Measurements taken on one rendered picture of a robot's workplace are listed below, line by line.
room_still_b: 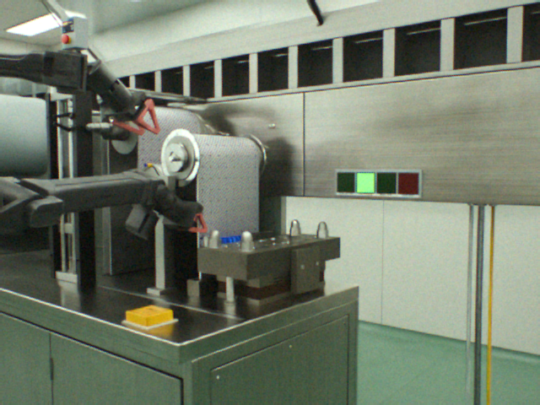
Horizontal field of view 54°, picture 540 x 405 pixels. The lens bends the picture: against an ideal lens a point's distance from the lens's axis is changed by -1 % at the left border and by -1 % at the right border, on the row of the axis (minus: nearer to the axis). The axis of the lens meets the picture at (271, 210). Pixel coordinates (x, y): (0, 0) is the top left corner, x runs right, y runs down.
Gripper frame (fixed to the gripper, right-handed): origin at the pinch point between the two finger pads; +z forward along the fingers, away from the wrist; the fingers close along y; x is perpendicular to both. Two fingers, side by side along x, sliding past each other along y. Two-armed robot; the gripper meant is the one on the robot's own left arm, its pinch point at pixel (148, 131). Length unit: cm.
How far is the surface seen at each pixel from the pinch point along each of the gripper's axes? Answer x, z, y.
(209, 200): -2.8, 23.3, 3.7
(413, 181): 19, 42, 46
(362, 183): 19, 42, 32
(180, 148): 3.0, 9.9, 0.1
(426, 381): 32, 243, -20
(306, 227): 133, 246, -156
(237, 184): 7.0, 29.0, 3.4
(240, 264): -18.1, 26.3, 21.8
